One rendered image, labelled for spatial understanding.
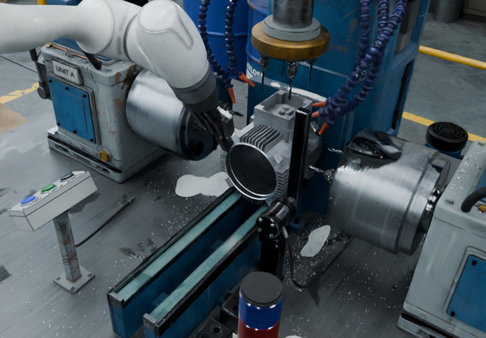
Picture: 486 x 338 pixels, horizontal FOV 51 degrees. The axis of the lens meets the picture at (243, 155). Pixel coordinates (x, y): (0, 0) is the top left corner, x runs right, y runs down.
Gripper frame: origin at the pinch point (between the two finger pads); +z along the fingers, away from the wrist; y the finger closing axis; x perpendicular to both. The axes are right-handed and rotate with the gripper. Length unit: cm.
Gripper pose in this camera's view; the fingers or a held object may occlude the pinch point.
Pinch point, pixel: (224, 139)
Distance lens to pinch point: 120.1
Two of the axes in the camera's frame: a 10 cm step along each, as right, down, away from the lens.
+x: -5.1, 8.0, -3.2
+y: -8.2, -3.5, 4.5
